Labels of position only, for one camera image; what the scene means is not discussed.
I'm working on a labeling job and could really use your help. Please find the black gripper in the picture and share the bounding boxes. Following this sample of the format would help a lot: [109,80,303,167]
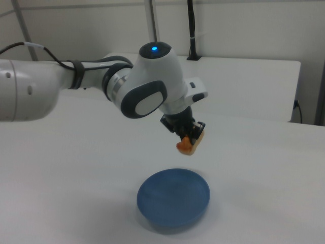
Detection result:
[160,106,206,143]

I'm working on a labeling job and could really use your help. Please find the white side table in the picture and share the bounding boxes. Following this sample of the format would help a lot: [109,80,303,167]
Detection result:
[54,52,302,123]

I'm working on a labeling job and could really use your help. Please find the blue round plate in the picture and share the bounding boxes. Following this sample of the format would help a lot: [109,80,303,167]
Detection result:
[136,168,211,228]

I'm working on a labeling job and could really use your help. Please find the black camera pole with base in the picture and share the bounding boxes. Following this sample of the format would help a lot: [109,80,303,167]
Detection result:
[186,0,203,62]

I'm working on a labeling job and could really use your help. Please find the black power cable with plug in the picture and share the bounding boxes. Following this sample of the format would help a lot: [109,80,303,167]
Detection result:
[294,99,304,124]

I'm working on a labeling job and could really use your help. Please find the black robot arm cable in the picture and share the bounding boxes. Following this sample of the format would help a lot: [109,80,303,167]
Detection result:
[0,42,134,75]

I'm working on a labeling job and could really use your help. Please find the grey metal partition corner post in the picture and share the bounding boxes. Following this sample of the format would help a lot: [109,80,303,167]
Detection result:
[314,0,325,126]

